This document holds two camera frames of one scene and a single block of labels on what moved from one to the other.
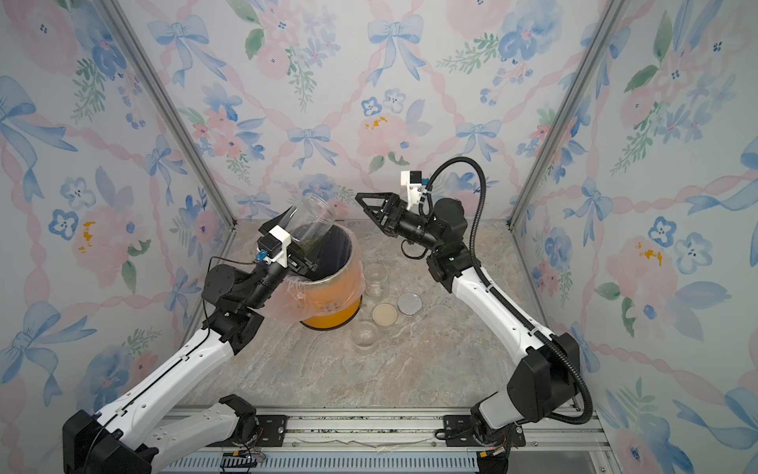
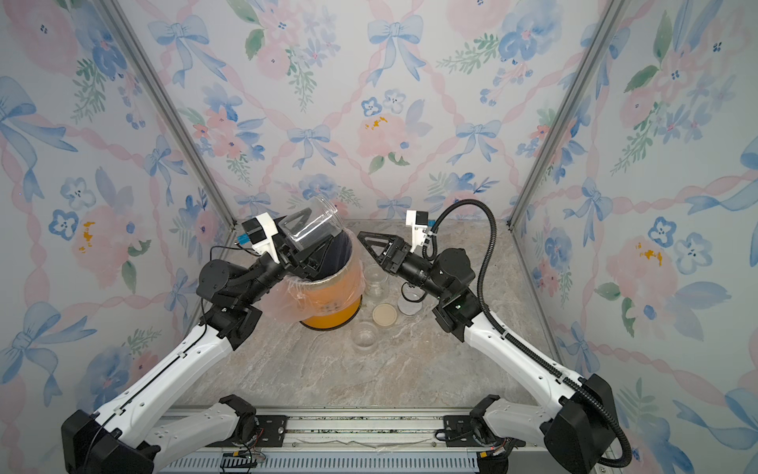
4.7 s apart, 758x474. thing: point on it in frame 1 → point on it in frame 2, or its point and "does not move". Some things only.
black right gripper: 393,222 → 400,247
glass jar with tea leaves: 376,280 does not move
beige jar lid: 384,314 does not move
